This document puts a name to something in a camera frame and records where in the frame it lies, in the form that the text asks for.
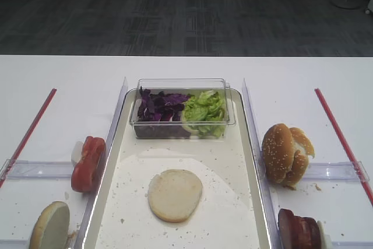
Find bottom bun on tray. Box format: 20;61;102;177
147;169;203;223

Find clear divider wall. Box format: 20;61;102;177
73;79;128;248
242;79;283;248

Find left upper clear pusher track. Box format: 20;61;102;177
1;160;73;180

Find bun half at left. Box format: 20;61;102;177
29;201;70;249

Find sesame bun stack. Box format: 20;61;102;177
262;123;315;190

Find white pusher behind tomato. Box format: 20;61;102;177
71;141;84;166

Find tomato slices stack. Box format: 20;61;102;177
71;136;105;192

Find right red rail strip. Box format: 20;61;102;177
314;88;372;204

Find white metal tray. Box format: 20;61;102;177
79;90;272;248

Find purple cabbage leaves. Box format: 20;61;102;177
134;88;191;139

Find right clear divider wall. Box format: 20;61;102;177
242;79;283;248

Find left clear divider wall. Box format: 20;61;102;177
73;79;128;248

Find white stand base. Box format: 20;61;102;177
330;0;361;10

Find white pusher behind patties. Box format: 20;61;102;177
317;220;333;249

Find clear pusher track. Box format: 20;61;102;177
332;241;373;249
301;162;370;183
1;160;73;180

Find right lower clear pusher track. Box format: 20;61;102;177
332;241;373;249

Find red rail strip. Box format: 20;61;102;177
0;88;57;187
314;88;372;204

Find clear plastic container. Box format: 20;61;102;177
129;78;235;139

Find meat patties stack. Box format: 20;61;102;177
278;208;322;249

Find green lettuce pile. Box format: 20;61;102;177
181;90;226;138

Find left red rail strip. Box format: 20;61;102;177
0;88;57;187

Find right upper clear pusher track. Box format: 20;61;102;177
301;162;370;183

